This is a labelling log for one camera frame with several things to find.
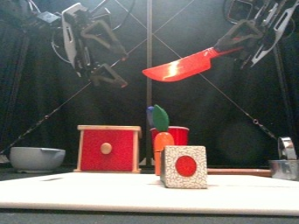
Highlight brown wooden rod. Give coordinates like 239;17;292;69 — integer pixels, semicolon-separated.
205;168;274;178

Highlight grey vertical frame pole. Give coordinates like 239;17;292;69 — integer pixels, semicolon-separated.
140;0;157;168

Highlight red plastic toy knife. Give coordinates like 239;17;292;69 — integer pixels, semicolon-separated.
141;46;244;83

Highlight thin diagonal brace wire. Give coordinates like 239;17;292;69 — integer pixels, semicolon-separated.
0;0;196;154

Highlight grey ceramic bowl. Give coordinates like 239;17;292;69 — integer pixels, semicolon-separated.
8;146;67;173

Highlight white cutting board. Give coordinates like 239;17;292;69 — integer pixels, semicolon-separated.
0;171;299;217

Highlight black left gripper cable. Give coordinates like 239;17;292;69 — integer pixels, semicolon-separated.
91;0;137;32

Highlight silver metal pot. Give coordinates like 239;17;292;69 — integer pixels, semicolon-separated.
267;136;299;181

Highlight diagonal brace wire with turnbuckle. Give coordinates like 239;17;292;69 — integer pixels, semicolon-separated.
112;0;278;140

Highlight blue toy utensil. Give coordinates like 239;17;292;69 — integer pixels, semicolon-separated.
145;106;156;128

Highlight red wooden box with knob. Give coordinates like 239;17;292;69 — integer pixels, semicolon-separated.
73;124;143;174

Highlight speckled block with red circle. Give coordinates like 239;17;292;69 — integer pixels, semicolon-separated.
159;144;209;190

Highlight red plastic cup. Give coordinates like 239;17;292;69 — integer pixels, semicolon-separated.
149;125;191;147

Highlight orange toy carrot green leaf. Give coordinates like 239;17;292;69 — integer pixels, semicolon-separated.
151;104;176;177

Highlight grey slanted frame bar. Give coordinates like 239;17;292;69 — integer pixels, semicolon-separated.
272;46;295;138

